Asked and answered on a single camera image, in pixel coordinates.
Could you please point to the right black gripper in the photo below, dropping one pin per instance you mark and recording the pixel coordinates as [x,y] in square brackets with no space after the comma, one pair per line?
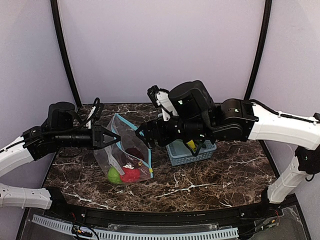
[155,132]

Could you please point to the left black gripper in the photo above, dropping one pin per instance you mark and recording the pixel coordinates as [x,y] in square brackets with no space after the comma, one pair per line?
[95,137]

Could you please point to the dark red apple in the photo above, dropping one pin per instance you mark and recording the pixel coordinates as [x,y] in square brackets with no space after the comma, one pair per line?
[133,155]

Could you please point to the clear zip top bag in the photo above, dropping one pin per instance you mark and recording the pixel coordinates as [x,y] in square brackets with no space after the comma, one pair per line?
[114,155]

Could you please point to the green apple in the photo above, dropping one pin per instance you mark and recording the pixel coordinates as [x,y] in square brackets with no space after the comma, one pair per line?
[114,177]

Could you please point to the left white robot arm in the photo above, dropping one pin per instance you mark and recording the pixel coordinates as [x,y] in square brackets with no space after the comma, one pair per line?
[63,128]

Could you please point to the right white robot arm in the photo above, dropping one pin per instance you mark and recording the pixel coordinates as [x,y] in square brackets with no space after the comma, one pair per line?
[190,114]

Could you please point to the yellow banana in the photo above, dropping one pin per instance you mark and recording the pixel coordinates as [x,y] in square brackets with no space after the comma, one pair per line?
[192,145]

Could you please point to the green cucumber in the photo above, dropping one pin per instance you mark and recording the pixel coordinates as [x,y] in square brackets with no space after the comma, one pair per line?
[205,144]

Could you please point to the left black frame post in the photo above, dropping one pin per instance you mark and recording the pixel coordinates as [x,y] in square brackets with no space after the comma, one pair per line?
[64,53]

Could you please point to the black frame post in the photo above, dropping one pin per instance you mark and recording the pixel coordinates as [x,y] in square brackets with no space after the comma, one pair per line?
[260,48]
[64,53]

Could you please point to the white slotted cable duct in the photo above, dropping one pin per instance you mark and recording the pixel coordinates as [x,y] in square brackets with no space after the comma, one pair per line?
[136,232]

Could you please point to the right black frame post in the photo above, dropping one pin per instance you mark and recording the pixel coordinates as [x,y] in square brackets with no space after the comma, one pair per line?
[260,48]

